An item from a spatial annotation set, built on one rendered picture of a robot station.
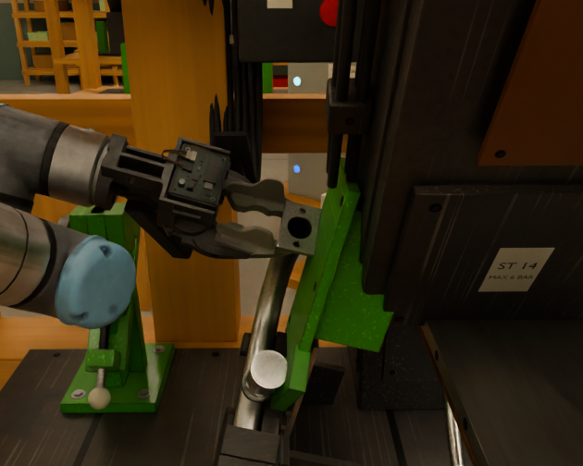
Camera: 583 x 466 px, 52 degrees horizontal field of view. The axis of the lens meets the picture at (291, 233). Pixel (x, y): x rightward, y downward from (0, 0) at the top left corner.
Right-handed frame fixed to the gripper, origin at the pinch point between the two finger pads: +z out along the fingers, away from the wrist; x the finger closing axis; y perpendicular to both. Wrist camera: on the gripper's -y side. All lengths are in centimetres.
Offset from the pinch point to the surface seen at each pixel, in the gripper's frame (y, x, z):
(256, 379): -0.3, -16.0, -0.4
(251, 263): -258, 91, 21
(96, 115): -28.0, 23.5, -30.4
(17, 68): -880, 561, -396
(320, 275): 7.7, -6.9, 2.3
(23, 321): -56, -6, -36
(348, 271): 7.6, -5.7, 4.9
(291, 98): -19.5, 31.5, -1.4
